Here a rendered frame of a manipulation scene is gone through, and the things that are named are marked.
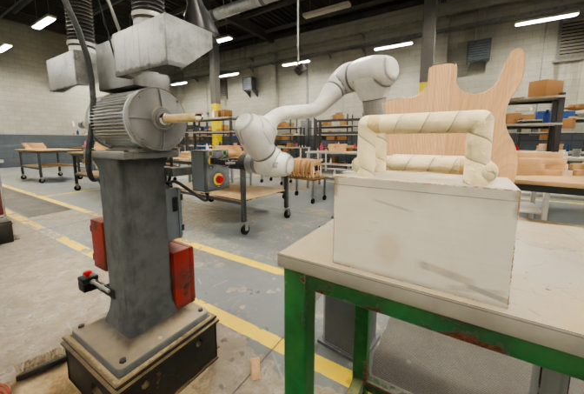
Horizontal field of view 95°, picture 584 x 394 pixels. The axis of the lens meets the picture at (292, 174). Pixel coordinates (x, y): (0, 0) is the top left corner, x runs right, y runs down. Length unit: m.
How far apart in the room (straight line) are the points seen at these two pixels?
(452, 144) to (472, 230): 0.39
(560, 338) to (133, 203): 1.31
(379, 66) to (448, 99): 0.43
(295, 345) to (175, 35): 0.89
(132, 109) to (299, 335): 0.93
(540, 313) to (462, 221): 0.16
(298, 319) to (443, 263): 0.32
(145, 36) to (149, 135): 0.36
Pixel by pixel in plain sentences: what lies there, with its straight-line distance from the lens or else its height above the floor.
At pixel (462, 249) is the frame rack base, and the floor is 1.01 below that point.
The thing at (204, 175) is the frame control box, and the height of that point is 1.00.
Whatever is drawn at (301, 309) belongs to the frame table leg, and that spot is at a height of 0.81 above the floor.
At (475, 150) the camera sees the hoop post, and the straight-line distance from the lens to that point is 0.47.
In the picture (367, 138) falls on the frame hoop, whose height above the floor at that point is 1.17.
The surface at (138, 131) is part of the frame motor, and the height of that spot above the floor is 1.20.
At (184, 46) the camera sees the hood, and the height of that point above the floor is 1.45.
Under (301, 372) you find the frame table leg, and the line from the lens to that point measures 0.73.
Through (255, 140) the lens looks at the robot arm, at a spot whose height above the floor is 1.17.
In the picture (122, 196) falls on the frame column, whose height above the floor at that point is 0.94.
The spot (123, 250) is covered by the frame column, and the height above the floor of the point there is 0.70.
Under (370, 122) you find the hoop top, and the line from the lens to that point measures 0.49.
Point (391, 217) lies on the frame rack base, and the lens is 0.49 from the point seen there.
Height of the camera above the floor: 1.17
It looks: 7 degrees down
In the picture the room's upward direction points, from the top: straight up
